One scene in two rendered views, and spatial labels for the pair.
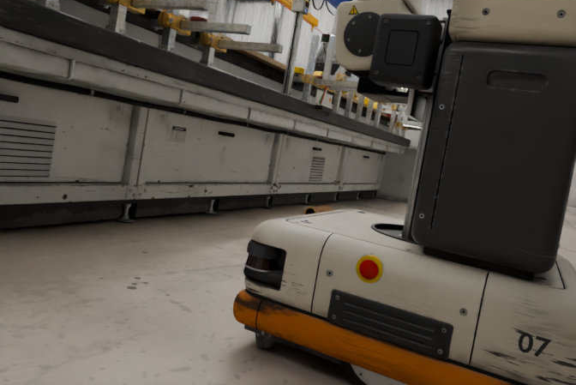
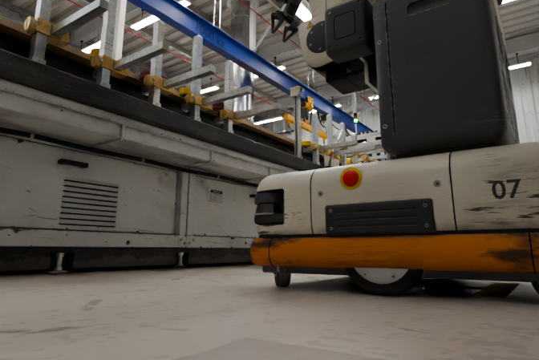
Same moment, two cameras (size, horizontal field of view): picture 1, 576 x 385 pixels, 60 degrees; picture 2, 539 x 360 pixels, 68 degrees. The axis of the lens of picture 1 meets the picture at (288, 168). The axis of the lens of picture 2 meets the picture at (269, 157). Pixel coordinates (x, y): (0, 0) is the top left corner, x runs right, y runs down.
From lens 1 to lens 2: 39 cm
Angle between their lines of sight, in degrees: 18
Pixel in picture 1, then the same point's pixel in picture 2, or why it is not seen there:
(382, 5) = not seen: hidden behind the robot
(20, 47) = (83, 115)
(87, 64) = (134, 129)
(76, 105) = (132, 171)
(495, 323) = (467, 183)
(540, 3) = not seen: outside the picture
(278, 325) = (287, 252)
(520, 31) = not seen: outside the picture
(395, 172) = not seen: hidden behind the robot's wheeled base
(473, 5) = not seen: outside the picture
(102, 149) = (156, 206)
